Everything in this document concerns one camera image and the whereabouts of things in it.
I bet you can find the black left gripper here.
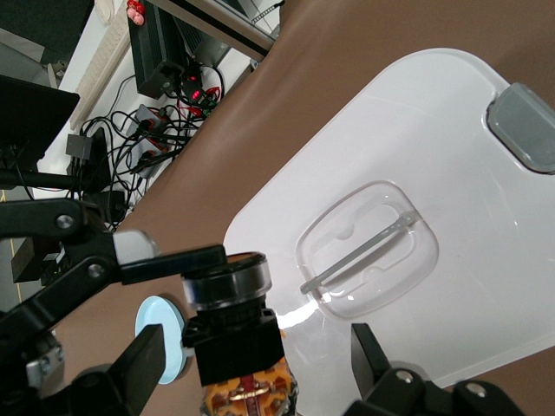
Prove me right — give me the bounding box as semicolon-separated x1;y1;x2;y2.
0;198;227;400

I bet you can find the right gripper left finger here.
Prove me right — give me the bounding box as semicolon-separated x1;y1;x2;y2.
73;323;168;416

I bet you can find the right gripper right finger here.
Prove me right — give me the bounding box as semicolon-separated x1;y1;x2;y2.
346;322;434;416

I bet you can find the orange black push-button switch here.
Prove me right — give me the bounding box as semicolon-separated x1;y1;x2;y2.
180;250;300;416

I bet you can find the light blue round plate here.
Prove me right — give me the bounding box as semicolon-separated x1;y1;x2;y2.
134;296;194;386

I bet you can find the brown wooden box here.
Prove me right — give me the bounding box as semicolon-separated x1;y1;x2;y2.
10;237;66;285

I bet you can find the black power adapter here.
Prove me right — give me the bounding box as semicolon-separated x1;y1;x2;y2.
64;133;95;160

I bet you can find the grey power strip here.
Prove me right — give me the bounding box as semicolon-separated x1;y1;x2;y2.
134;103;174;131

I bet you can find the black monitor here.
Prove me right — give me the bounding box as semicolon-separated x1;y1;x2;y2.
0;73;82;172

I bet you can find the black finned power supply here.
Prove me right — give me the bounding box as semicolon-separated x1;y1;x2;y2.
127;2;205;101

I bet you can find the white lidded storage box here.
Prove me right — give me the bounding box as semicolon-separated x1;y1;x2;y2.
223;47;555;389

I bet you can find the red pink small toy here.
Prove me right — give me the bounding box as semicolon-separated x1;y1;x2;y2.
126;0;147;23

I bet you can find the black cable tangle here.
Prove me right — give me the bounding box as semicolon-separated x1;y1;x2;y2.
69;55;226;226

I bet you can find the white perforated cable duct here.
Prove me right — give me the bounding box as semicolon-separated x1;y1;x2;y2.
69;0;131;127

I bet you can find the aluminium table frame rail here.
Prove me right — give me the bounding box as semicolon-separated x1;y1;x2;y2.
147;0;278;62

